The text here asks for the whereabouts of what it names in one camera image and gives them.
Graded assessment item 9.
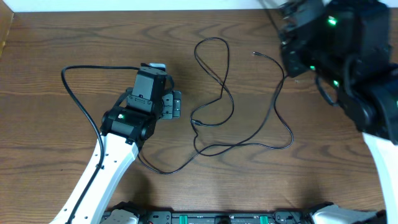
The thin black cable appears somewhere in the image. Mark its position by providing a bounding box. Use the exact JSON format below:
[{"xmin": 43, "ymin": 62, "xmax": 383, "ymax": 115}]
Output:
[
  {"xmin": 136, "ymin": 52, "xmax": 295, "ymax": 175},
  {"xmin": 190, "ymin": 37, "xmax": 235, "ymax": 138}
]

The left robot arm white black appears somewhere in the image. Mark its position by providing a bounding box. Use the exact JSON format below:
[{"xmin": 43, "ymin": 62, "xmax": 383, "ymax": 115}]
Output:
[{"xmin": 53, "ymin": 63, "xmax": 182, "ymax": 223}]

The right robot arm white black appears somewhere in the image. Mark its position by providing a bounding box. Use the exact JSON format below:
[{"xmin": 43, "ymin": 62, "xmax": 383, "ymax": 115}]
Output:
[{"xmin": 279, "ymin": 0, "xmax": 397, "ymax": 223}]

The left camera black cable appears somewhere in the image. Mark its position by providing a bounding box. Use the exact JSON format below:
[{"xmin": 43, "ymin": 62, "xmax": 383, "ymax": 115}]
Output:
[{"xmin": 60, "ymin": 65, "xmax": 141, "ymax": 224}]

